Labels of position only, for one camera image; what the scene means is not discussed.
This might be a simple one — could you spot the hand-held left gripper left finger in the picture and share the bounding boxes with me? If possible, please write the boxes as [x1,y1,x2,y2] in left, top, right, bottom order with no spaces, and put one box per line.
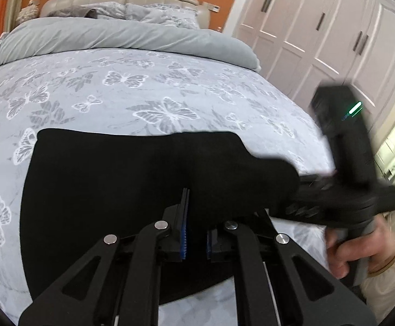
[18,187,192,326]

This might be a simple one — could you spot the dark grey cloth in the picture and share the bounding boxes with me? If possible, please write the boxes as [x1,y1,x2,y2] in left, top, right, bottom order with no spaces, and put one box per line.
[46,6,98,19]

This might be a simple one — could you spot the grey duvet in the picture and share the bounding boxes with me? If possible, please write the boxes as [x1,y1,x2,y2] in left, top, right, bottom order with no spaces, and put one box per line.
[0,16,262,73]

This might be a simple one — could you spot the black pants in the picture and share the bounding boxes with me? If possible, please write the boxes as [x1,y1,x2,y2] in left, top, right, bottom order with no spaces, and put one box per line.
[18,128,300,308]

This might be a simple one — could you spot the large butterfly print pillow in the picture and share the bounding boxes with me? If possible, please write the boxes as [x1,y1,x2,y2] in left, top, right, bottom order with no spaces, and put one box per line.
[124,3,201,29]

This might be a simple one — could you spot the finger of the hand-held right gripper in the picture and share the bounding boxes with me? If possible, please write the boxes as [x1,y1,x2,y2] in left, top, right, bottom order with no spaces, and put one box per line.
[296,173,337,198]
[269,199,330,226]

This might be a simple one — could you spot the small butterfly print pillow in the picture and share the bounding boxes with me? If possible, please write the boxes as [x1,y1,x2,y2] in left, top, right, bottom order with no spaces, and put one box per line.
[92,2,130,17]

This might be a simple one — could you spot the person's right forearm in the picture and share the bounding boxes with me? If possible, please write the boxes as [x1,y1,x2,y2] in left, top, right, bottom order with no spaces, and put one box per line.
[359,238,395,316]

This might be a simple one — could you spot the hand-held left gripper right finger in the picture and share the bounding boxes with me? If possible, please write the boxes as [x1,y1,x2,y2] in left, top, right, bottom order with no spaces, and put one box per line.
[204,209,378,326]

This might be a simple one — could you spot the orange curtain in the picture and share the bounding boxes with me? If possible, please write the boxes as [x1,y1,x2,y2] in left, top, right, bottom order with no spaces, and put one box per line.
[0,0,15,28]

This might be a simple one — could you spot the white wardrobe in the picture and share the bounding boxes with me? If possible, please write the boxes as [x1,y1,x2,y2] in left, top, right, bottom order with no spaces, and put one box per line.
[223,0,395,133]

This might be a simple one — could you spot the bed with butterfly print sheet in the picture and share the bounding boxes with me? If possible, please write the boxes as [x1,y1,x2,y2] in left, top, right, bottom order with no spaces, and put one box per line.
[0,46,341,326]

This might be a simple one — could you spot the person's right hand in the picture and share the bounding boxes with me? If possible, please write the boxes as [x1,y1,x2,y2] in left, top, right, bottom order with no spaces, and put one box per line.
[326,215,395,279]

